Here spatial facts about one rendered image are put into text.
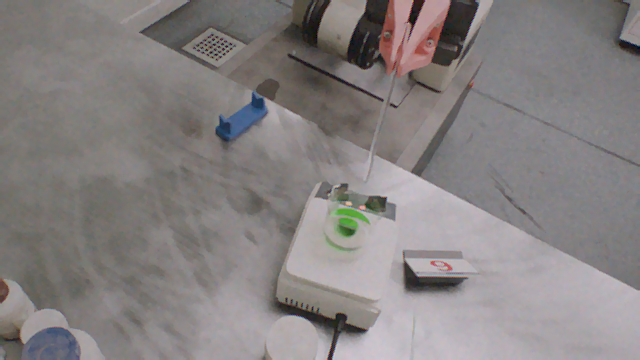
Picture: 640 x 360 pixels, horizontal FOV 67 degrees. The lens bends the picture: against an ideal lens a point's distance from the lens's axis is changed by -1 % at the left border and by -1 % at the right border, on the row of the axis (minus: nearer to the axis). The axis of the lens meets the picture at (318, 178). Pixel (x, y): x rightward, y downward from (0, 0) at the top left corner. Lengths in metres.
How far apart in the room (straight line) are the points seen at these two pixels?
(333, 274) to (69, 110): 0.54
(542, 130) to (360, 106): 1.01
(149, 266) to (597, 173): 1.87
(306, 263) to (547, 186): 1.56
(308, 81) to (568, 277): 1.00
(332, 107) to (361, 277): 0.94
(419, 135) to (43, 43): 0.97
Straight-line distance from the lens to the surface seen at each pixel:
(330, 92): 1.53
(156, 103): 0.90
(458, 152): 2.00
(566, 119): 2.41
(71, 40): 1.06
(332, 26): 1.35
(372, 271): 0.60
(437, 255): 0.74
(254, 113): 0.86
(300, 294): 0.61
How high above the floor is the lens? 1.35
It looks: 50 degrees down
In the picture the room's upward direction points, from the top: 11 degrees clockwise
